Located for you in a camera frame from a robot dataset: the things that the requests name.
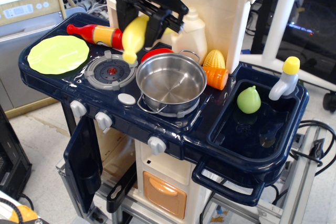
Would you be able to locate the grey middle stove knob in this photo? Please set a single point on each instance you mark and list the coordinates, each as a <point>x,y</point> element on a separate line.
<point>104,121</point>

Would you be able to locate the red ketchup toy bottle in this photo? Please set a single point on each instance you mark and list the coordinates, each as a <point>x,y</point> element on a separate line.
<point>98,34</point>

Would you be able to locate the grey toy faucet yellow cap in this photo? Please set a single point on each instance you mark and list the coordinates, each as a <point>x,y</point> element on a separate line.
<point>288,79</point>

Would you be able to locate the grey stove knob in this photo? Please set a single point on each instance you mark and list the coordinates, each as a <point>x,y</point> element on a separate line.
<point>104,121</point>
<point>156,145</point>
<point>78,109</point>

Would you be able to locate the yellow toy corn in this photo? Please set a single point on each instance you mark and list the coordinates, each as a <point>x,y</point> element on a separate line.
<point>214,59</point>

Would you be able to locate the orange toy carrot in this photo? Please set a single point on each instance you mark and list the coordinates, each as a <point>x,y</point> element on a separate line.
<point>216,77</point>

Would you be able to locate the light green toy plate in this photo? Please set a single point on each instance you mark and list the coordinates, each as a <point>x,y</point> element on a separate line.
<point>58,55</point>

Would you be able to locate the grey right stove knob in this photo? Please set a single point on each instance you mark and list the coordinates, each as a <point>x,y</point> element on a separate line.
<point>156,145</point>

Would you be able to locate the yellow toy banana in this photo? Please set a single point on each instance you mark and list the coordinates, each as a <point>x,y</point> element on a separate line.
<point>133,38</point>

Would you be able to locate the green toy pear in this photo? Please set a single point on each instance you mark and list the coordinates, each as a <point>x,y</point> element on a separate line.
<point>249,101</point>

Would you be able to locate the grey oval button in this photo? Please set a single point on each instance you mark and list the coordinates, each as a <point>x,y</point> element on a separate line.
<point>126,99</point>

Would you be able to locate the cream toy kitchen back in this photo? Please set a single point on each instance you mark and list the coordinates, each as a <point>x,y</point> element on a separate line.
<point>225,22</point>

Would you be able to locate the red toy lid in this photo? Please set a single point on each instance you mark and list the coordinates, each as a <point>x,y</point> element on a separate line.
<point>155,52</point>

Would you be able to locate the cream toy detergent jug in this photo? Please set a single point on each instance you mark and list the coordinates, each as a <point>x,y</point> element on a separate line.
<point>192,39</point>

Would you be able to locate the steel pot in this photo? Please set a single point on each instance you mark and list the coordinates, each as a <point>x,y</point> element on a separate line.
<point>170,84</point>

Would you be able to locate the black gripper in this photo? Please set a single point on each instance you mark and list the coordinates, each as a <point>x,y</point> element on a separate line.
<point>162,14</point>

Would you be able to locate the navy oven door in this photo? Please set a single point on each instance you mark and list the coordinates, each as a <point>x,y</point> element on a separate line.
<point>83,164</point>

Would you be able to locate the navy toy kitchen counter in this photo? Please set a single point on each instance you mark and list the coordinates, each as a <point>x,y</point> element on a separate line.
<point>236,155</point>

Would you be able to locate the grey toy stove burner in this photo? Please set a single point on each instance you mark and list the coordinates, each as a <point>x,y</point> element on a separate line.
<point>110,72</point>

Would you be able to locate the black computer case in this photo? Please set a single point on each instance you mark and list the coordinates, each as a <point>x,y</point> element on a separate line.
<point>15,165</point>

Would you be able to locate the orange toy drawer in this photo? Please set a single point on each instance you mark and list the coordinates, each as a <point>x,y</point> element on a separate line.
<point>164,195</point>

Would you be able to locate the grey left stove knob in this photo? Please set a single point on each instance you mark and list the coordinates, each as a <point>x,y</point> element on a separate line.
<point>78,109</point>

